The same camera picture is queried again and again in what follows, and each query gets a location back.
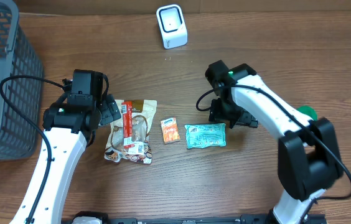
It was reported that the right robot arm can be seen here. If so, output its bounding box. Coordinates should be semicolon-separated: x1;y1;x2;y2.
205;60;344;223

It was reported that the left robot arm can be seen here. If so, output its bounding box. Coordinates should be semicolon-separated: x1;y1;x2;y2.
12;70;121;223

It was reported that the teal wipes packet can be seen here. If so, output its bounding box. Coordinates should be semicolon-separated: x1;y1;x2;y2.
184;123;227;149

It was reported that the white barcode scanner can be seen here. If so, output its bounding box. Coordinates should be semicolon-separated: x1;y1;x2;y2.
156;4;188;49

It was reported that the orange small packet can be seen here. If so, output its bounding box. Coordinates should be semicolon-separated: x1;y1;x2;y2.
161;117;180;144

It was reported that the red stick packet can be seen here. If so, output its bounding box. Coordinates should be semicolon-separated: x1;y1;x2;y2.
121;101;134;149

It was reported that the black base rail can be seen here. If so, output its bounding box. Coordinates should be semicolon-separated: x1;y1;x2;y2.
62;211;327;224

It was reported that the brown snack pouch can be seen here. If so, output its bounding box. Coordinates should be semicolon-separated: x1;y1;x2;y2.
104;100;157;164

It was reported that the dark grey plastic basket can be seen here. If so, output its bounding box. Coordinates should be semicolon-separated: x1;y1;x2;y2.
0;0;44;160

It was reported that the green lid jar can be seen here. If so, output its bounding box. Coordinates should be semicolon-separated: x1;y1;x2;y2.
297;105;318;121

